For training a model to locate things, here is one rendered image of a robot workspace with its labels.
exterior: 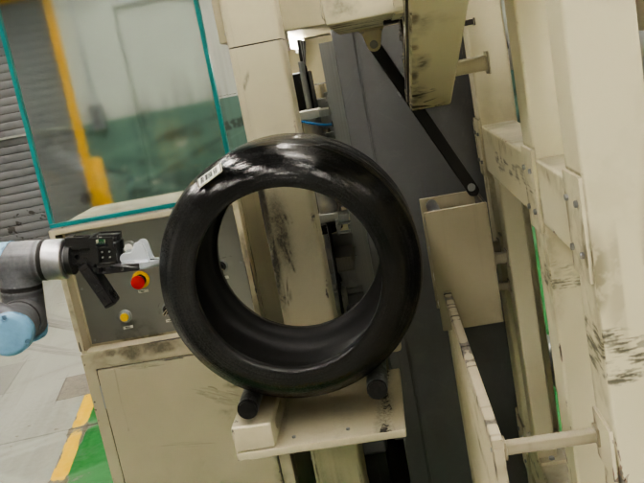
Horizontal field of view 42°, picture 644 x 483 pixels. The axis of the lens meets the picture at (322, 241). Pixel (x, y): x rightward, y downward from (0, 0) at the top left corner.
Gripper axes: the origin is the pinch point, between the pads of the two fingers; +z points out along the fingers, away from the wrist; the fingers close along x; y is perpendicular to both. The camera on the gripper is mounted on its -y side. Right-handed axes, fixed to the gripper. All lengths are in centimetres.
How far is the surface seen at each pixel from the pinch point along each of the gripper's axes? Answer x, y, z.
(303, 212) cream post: 26.4, 5.0, 30.1
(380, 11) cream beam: -35, 48, 50
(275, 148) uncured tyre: -8.2, 24.6, 28.3
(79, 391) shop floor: 276, -139, -130
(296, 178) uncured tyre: -11.7, 18.7, 32.5
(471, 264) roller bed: 19, -9, 70
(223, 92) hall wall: 913, 7, -138
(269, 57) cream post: 26, 43, 25
